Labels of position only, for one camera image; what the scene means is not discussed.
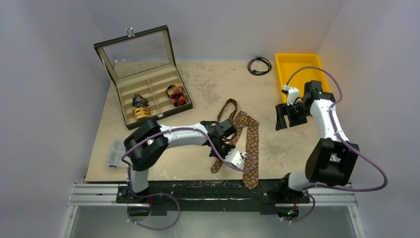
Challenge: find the brown floral tie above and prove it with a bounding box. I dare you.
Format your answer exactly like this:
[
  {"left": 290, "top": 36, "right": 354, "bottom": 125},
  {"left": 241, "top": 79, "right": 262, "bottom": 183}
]
[{"left": 216, "top": 99, "right": 259, "bottom": 191}]

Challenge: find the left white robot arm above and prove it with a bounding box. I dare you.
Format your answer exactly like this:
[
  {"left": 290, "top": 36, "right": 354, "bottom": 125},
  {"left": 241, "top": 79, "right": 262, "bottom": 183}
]
[{"left": 121, "top": 119, "right": 245, "bottom": 203}]

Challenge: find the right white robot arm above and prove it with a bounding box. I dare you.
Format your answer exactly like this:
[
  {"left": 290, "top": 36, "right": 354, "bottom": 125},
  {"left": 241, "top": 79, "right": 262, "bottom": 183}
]
[{"left": 275, "top": 80, "right": 358, "bottom": 202}]

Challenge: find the yellow plastic tray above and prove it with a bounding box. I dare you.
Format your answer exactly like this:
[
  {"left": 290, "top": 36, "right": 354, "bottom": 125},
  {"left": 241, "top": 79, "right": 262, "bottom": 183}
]
[{"left": 275, "top": 53, "right": 331, "bottom": 104}]

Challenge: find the orange navy rolled tie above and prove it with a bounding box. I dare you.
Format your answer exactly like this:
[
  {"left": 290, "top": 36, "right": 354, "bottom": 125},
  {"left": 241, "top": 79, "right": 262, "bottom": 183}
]
[{"left": 171, "top": 93, "right": 187, "bottom": 107}]

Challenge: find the multicolour patterned rolled tie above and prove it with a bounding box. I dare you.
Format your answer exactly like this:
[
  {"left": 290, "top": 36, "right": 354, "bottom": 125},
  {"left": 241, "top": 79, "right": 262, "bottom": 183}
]
[{"left": 166, "top": 85, "right": 183, "bottom": 98}]

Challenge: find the yellow patterned rolled tie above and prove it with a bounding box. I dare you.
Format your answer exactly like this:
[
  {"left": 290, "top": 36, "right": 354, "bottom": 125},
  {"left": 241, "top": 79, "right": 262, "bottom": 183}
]
[{"left": 132, "top": 106, "right": 152, "bottom": 121}]

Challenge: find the dark floral rolled tie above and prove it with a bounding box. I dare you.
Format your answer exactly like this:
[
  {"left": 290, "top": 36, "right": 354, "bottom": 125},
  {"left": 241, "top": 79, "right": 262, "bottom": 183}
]
[{"left": 132, "top": 94, "right": 149, "bottom": 108}]

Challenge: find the clear plastic screw box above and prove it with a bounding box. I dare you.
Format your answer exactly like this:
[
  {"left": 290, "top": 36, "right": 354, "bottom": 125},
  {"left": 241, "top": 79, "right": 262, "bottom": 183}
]
[{"left": 105, "top": 137, "right": 127, "bottom": 168}]

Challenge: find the black tie display box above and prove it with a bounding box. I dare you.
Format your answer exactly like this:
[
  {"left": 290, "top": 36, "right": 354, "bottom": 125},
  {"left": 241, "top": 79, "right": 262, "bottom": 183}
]
[{"left": 94, "top": 25, "right": 193, "bottom": 129}]

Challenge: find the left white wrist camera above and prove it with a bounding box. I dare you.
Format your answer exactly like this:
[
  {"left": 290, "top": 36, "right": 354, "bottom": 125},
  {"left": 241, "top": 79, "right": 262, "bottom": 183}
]
[{"left": 225, "top": 149, "right": 245, "bottom": 169}]

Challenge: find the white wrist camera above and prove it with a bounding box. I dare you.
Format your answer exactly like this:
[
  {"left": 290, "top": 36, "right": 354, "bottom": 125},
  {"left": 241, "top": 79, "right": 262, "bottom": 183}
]
[
  {"left": 282, "top": 84, "right": 300, "bottom": 106},
  {"left": 225, "top": 149, "right": 245, "bottom": 169}
]

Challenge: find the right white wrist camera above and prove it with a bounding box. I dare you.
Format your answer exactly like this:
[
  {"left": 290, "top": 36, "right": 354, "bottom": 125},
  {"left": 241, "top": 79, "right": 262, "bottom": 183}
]
[{"left": 282, "top": 84, "right": 300, "bottom": 106}]

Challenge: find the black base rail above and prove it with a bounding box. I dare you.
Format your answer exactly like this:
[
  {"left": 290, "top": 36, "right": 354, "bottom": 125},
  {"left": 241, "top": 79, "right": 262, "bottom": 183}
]
[{"left": 116, "top": 178, "right": 310, "bottom": 218}]

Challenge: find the black coiled cable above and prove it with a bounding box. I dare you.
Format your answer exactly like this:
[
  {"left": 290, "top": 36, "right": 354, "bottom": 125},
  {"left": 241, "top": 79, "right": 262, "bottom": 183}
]
[{"left": 247, "top": 57, "right": 272, "bottom": 76}]

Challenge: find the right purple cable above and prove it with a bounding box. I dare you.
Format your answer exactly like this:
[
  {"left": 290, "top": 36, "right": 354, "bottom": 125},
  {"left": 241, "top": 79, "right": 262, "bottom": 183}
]
[{"left": 281, "top": 66, "right": 388, "bottom": 224}]

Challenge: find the purple cable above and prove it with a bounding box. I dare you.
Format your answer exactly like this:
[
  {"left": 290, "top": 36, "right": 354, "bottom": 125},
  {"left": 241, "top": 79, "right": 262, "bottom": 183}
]
[
  {"left": 281, "top": 66, "right": 388, "bottom": 224},
  {"left": 120, "top": 126, "right": 257, "bottom": 231}
]

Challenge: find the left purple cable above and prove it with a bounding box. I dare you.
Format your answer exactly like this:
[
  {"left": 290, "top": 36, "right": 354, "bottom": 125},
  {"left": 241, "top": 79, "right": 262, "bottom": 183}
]
[{"left": 120, "top": 126, "right": 257, "bottom": 231}]

